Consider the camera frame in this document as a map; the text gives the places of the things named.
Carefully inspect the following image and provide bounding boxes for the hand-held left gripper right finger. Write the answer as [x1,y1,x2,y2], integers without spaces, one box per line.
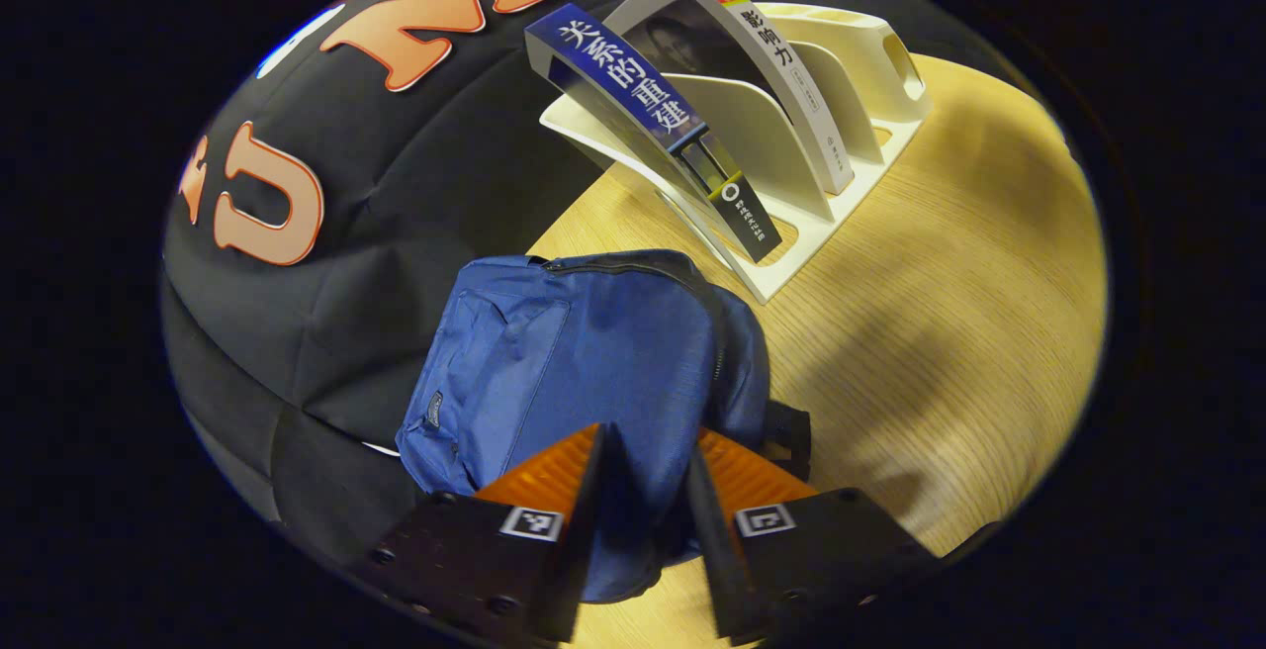
[684,426,941,645]

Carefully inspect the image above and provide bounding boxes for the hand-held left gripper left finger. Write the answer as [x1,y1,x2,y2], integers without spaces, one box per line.
[348,421,619,645]

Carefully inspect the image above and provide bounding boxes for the blue schoolbag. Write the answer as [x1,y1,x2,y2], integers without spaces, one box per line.
[396,249,812,605]

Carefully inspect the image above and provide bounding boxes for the white plastic bookshelf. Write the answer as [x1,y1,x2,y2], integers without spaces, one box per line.
[539,1,933,306]

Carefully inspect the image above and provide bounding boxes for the blue book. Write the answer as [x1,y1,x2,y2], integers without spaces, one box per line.
[524,3,782,264]

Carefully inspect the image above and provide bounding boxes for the grey book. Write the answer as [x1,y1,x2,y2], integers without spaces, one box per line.
[603,0,856,197]

